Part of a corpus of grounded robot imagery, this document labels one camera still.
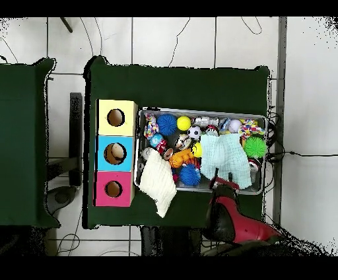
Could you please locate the yellow smiley ball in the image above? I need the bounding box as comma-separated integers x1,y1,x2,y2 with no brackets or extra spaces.
191,142,203,159

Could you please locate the wooden box with three holes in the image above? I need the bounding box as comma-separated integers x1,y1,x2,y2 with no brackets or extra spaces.
94,98,139,208

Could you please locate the orange plastic toy block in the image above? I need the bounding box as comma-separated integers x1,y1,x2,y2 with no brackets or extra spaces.
168,149,196,169

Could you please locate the green spiky rubber ball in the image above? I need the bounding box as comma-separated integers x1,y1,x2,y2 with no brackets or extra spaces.
243,137,269,159

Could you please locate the mint green waffle cloth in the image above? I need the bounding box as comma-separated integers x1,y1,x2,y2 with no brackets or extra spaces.
199,133,254,190

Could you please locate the dark green tablecloth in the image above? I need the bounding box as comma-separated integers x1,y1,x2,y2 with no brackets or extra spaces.
83,55,271,230

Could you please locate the white ball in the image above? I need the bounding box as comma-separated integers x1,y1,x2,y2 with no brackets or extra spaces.
227,118,244,135

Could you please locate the small soccer ball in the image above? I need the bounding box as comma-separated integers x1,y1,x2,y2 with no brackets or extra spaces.
187,125,204,141

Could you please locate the colourful rope knot toy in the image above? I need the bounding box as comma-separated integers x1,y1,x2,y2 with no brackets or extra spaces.
143,112,160,141

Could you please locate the green covered side table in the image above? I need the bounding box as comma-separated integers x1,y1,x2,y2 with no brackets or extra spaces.
0,57,57,229

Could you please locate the black cable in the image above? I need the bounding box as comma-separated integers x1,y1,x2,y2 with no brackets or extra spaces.
263,149,338,160

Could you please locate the clear mesh bin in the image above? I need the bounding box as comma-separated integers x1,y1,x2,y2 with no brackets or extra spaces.
134,108,267,195

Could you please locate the cream yellow waffle cloth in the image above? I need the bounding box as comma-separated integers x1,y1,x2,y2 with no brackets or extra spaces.
138,149,178,219

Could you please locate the blue spiky rubber ball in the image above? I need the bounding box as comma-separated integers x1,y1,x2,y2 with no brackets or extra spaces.
156,113,179,137
179,164,202,187

